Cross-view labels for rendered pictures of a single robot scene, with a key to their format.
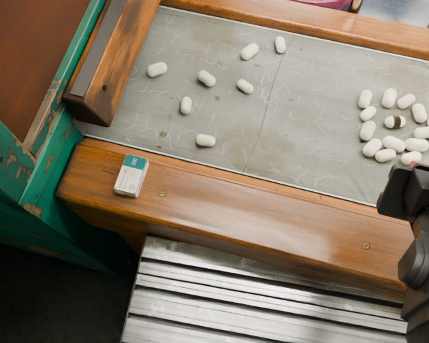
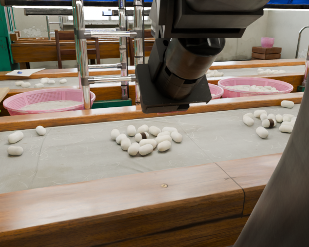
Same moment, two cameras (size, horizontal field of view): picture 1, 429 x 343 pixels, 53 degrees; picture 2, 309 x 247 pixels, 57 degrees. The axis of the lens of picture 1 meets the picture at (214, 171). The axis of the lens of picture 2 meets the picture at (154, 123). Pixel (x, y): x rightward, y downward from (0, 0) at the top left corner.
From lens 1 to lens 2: 43 cm
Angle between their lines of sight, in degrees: 53
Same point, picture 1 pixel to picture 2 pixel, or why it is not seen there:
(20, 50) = not seen: outside the picture
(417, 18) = not seen: hidden behind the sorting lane
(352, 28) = (90, 112)
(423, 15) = not seen: hidden behind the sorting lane
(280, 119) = (53, 159)
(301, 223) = (96, 193)
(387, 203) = (146, 93)
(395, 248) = (188, 179)
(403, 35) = (123, 109)
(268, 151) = (48, 176)
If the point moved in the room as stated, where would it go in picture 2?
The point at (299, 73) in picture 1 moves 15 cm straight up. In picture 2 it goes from (61, 139) to (53, 73)
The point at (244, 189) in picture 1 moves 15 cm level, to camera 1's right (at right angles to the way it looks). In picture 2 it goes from (26, 192) to (121, 164)
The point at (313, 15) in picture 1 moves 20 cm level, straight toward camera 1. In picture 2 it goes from (61, 114) to (55, 144)
